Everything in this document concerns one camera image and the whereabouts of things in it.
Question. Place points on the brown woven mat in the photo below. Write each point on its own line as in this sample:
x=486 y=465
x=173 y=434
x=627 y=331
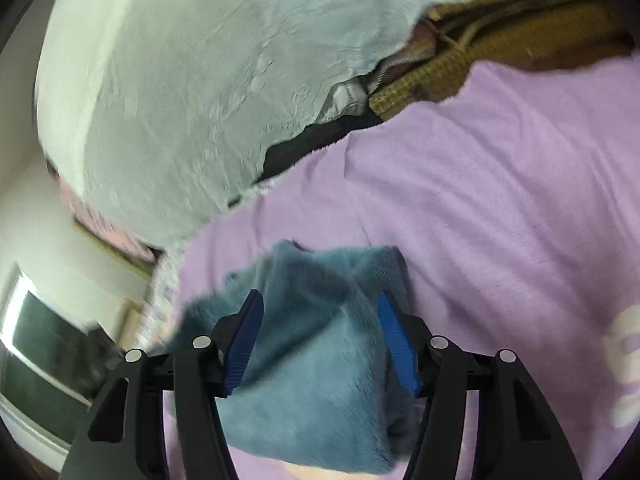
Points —
x=525 y=35

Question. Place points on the blue fleece jacket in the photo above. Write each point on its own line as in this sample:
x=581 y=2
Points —
x=310 y=360

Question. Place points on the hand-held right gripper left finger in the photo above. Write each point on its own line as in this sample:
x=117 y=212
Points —
x=245 y=340

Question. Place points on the white lace cover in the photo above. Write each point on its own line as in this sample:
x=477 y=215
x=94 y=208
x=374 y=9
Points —
x=200 y=85

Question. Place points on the purple floral bed sheet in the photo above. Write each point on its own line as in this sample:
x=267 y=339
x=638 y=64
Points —
x=160 y=300

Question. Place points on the purple blanket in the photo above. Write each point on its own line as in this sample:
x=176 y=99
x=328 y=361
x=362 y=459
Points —
x=475 y=210

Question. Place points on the dark glass pane white frame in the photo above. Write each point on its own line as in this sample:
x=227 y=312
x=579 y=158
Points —
x=40 y=340

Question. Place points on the pink floral cloth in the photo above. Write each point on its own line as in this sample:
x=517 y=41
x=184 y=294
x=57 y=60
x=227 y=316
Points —
x=100 y=225

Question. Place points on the dark cloth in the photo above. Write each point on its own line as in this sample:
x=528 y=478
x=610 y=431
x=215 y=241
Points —
x=300 y=145

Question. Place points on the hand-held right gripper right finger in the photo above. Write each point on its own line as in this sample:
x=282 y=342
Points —
x=400 y=350

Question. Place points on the white cloth bundle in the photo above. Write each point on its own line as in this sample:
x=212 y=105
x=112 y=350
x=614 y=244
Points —
x=345 y=100

